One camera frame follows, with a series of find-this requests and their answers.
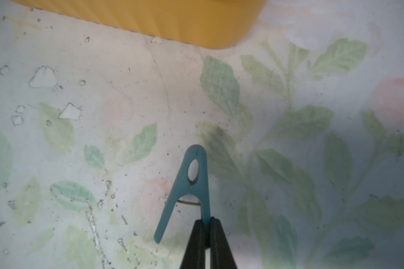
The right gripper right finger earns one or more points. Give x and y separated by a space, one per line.
221 255

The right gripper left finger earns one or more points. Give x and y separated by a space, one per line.
194 256

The teal clothespin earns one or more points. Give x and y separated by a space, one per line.
183 186

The yellow storage box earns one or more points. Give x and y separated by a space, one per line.
209 24

